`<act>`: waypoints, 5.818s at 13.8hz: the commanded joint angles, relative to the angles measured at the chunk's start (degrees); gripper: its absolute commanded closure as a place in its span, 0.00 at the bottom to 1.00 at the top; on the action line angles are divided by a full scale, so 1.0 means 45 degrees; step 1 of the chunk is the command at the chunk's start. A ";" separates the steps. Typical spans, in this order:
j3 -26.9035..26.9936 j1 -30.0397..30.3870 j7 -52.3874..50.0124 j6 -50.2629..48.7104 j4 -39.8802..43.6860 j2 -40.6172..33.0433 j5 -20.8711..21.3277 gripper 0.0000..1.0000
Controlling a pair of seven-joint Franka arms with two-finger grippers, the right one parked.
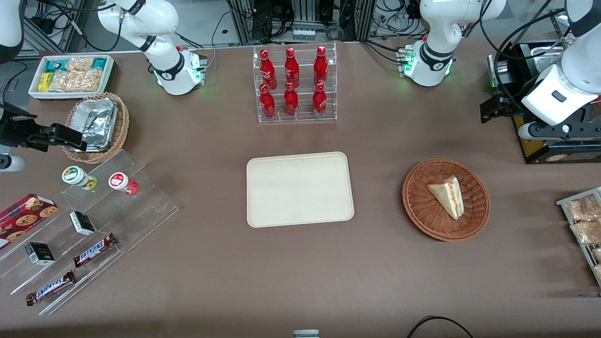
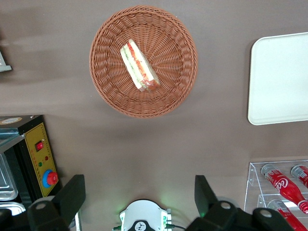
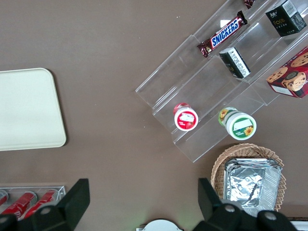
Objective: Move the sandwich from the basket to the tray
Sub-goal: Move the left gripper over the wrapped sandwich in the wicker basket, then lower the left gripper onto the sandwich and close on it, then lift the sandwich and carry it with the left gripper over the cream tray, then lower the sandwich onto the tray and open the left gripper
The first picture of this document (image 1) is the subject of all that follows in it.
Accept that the aluminium profile frame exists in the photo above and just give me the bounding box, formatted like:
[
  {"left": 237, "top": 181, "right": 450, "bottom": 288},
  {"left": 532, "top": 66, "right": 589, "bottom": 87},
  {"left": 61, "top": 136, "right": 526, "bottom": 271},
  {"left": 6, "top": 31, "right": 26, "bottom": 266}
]
[{"left": 226, "top": 0, "right": 377, "bottom": 46}]

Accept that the dark brown wicker basket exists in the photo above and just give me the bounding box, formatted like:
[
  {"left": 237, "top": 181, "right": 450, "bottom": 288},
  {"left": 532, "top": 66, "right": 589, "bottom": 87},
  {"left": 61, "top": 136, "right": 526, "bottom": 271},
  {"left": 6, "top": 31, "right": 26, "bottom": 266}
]
[{"left": 402, "top": 158, "right": 491, "bottom": 243}]

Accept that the black cable loop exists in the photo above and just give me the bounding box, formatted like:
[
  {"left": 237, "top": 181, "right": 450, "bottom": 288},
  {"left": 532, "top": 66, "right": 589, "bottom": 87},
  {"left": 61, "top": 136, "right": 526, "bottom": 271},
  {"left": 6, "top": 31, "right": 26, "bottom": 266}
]
[{"left": 406, "top": 315, "right": 476, "bottom": 338}]

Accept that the red chocolate chip cookie box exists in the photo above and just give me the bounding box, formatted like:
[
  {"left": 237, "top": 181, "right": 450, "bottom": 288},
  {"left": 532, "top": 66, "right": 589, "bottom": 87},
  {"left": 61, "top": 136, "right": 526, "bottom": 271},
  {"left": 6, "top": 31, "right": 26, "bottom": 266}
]
[{"left": 0, "top": 193, "right": 59, "bottom": 250}]

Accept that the grey tray with snack bags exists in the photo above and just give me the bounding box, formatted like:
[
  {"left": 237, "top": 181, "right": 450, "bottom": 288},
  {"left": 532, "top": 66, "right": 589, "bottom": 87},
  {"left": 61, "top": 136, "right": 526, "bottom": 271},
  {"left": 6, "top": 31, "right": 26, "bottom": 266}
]
[{"left": 556, "top": 186, "right": 601, "bottom": 287}]

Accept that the light tan wicker basket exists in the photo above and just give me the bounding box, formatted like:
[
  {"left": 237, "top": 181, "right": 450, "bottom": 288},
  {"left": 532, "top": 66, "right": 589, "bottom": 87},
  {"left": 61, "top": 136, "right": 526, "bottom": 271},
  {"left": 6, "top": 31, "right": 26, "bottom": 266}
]
[{"left": 62, "top": 92, "right": 130, "bottom": 164}]

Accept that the clear bag of crackers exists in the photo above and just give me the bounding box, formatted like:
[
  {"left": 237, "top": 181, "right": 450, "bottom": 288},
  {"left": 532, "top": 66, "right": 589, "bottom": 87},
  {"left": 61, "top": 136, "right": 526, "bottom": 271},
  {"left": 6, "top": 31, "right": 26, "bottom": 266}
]
[
  {"left": 65, "top": 57, "right": 95, "bottom": 72},
  {"left": 48, "top": 69, "right": 103, "bottom": 93}
]

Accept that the clear acrylic stepped stand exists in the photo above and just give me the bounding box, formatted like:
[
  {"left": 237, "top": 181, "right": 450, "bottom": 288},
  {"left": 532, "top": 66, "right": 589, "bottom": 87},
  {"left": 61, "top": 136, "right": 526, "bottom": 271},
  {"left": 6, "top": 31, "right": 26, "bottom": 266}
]
[{"left": 0, "top": 149, "right": 179, "bottom": 316}]

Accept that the triangular white bread sandwich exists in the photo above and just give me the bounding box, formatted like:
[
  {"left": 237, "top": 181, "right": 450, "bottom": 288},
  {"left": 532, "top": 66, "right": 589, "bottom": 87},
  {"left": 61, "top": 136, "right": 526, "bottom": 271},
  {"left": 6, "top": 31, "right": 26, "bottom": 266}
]
[{"left": 426, "top": 176, "right": 465, "bottom": 221}]

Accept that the white power strip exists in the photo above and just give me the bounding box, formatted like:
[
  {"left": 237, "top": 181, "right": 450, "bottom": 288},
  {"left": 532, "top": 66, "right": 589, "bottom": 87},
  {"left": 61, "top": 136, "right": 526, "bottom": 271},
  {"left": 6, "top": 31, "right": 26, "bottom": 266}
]
[{"left": 291, "top": 27, "right": 326, "bottom": 42}]

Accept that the clear acrylic bottle rack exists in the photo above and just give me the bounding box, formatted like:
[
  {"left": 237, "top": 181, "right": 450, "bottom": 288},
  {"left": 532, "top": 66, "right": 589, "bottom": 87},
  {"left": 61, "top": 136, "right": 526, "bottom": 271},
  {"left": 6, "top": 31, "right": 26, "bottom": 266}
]
[{"left": 253, "top": 42, "right": 338, "bottom": 124}]

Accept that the white plastic snack bin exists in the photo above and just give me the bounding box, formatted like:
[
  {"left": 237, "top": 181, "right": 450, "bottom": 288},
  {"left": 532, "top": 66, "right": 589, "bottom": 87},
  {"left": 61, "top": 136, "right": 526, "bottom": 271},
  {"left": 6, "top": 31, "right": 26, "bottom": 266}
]
[{"left": 28, "top": 54, "right": 116, "bottom": 100}]

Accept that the red cola bottle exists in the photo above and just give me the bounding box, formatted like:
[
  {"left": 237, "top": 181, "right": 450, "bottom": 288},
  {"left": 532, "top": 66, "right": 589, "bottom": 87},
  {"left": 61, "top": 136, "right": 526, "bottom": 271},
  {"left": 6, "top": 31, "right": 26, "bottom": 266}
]
[
  {"left": 284, "top": 82, "right": 300, "bottom": 117},
  {"left": 312, "top": 82, "right": 328, "bottom": 118},
  {"left": 313, "top": 46, "right": 329, "bottom": 88},
  {"left": 284, "top": 47, "right": 301, "bottom": 89},
  {"left": 260, "top": 84, "right": 277, "bottom": 120},
  {"left": 259, "top": 49, "right": 278, "bottom": 90}
]

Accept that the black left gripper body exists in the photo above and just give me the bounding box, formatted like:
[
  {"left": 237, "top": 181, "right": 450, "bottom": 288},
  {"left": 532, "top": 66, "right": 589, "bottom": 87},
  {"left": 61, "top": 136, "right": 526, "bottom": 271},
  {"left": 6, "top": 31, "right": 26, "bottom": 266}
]
[{"left": 502, "top": 92, "right": 527, "bottom": 118}]

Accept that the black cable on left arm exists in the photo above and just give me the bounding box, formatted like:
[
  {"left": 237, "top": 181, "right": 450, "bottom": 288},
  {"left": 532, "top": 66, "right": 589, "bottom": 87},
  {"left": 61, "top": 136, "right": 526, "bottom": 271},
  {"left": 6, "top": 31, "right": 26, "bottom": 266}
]
[{"left": 479, "top": 0, "right": 571, "bottom": 113}]

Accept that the Snickers chocolate bar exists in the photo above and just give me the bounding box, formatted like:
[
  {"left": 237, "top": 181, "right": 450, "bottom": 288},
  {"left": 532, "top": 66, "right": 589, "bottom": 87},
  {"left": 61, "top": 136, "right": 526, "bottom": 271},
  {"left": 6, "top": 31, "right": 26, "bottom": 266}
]
[
  {"left": 72, "top": 233, "right": 117, "bottom": 269},
  {"left": 25, "top": 270, "right": 76, "bottom": 307}
]

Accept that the red strawberry lid cup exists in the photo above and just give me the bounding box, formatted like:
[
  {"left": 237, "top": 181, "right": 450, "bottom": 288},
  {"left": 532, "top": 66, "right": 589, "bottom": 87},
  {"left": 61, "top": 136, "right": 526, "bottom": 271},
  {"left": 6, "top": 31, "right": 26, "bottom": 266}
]
[{"left": 108, "top": 172, "right": 139, "bottom": 196}]

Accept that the stack of aluminium foil trays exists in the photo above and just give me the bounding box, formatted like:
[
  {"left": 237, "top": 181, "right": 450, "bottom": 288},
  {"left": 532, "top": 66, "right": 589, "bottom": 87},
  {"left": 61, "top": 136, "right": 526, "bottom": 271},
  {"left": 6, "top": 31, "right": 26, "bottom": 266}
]
[{"left": 69, "top": 98, "right": 118, "bottom": 152}]

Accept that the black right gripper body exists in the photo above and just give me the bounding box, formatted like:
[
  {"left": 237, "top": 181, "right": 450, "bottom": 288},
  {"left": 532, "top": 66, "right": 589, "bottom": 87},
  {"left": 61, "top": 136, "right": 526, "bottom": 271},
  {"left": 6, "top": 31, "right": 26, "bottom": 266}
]
[{"left": 0, "top": 103, "right": 39, "bottom": 148}]

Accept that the small black carton box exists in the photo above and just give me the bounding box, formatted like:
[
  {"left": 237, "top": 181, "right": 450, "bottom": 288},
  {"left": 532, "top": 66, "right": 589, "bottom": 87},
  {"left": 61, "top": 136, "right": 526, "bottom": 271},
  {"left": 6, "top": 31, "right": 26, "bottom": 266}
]
[
  {"left": 24, "top": 242, "right": 55, "bottom": 266},
  {"left": 69, "top": 211, "right": 96, "bottom": 236}
]

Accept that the green sunflower lid cup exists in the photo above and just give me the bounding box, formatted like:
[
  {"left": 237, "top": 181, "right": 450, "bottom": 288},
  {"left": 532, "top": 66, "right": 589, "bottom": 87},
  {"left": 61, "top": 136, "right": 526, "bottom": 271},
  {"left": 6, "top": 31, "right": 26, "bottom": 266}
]
[{"left": 62, "top": 166, "right": 98, "bottom": 191}]

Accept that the cream plastic serving tray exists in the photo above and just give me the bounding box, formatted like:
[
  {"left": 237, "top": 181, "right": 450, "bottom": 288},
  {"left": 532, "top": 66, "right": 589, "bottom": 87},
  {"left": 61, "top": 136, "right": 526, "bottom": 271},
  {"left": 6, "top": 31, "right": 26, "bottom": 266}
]
[{"left": 247, "top": 152, "right": 355, "bottom": 229}]

